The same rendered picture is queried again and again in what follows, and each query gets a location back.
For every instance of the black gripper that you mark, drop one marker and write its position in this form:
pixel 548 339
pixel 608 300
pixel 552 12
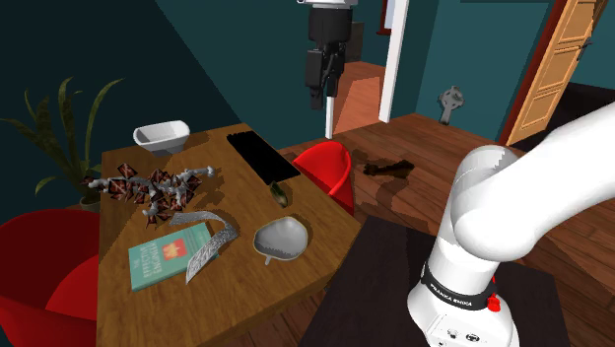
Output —
pixel 329 25

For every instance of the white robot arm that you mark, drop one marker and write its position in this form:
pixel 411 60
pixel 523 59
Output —
pixel 485 216

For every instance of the red chair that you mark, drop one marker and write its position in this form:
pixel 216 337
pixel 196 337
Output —
pixel 324 163
pixel 43 259

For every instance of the black tablet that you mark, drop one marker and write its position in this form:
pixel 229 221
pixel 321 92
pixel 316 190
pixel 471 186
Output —
pixel 262 156

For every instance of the dark brown object on floor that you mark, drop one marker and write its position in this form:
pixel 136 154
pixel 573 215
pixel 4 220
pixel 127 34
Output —
pixel 387 168

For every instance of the small olive green object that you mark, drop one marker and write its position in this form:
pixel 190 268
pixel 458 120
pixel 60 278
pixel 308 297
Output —
pixel 280 194

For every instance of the grey funnel-shaped bowl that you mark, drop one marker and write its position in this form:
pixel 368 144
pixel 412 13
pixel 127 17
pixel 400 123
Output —
pixel 281 238

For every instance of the white oval bowl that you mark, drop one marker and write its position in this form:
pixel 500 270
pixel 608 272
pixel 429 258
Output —
pixel 161 137

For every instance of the white branch with red leaves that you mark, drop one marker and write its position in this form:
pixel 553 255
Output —
pixel 156 190

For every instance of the grey patterned curved strip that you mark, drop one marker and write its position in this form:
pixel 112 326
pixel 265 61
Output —
pixel 211 245

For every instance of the dark robot stand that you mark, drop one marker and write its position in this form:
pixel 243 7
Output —
pixel 365 283

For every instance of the light wooden door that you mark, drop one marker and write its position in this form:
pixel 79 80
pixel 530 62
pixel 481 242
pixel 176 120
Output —
pixel 552 72

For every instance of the wooden table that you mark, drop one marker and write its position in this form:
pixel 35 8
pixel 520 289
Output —
pixel 226 288

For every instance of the teal book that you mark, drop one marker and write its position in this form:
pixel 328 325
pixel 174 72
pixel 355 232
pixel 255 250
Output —
pixel 153 262

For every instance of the green potted plant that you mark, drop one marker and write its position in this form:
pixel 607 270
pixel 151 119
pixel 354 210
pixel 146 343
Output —
pixel 72 153

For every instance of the white door frame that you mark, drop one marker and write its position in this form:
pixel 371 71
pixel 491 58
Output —
pixel 395 62

